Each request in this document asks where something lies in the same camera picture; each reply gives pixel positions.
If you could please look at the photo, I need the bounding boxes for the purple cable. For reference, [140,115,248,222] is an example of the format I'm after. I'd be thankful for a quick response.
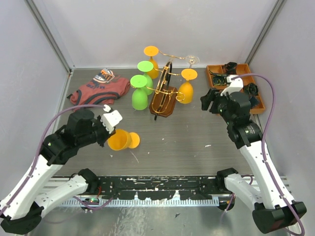
[0,104,109,217]
[232,73,306,236]

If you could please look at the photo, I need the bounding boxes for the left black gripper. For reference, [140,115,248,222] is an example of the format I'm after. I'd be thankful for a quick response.
[78,114,117,148]

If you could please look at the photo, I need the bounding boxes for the orange goblet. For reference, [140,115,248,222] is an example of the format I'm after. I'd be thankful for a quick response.
[176,68,198,104]
[107,129,140,151]
[144,45,159,79]

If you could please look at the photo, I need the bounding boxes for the grey cable duct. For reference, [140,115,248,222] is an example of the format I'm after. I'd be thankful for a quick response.
[61,197,219,207]

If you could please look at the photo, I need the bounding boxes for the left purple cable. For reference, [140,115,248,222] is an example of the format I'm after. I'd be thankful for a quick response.
[0,104,109,217]

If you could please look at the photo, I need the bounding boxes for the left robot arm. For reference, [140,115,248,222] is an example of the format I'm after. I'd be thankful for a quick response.
[0,105,123,235]

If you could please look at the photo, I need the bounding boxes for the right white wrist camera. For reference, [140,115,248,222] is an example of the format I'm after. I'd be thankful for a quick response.
[220,75,244,96]

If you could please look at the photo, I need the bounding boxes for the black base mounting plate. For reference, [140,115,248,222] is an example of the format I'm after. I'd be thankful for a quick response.
[82,176,232,201]

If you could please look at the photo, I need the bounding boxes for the green goblet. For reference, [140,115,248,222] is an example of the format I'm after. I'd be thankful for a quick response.
[137,60,154,96]
[130,75,148,111]

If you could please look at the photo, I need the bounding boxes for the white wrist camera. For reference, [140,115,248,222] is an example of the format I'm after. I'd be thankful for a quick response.
[100,104,123,134]
[220,75,244,96]

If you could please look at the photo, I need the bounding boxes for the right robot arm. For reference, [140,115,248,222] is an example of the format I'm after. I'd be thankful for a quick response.
[200,88,307,234]

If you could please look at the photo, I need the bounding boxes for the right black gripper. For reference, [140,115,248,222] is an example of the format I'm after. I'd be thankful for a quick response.
[201,87,234,125]

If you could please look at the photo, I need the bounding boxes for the red cloth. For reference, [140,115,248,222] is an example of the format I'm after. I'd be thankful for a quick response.
[67,68,130,106]

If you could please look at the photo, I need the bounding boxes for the wooden compartment tray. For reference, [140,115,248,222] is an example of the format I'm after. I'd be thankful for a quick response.
[206,63,265,115]

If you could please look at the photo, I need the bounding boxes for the black rolled item in tray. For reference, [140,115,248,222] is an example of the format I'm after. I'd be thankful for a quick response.
[244,83,259,96]

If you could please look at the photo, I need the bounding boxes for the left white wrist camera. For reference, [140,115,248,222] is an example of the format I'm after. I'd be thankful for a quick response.
[100,104,123,134]

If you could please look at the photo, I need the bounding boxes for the clear wine glass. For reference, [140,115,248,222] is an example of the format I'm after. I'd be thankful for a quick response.
[185,55,200,68]

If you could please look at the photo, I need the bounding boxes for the gold wine glass rack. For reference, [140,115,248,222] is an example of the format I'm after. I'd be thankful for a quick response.
[149,50,186,120]

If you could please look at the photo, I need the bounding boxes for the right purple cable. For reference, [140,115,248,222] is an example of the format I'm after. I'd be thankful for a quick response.
[232,73,306,236]

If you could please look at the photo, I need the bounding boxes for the green goblet front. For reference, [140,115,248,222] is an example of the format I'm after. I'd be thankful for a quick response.
[137,60,154,96]

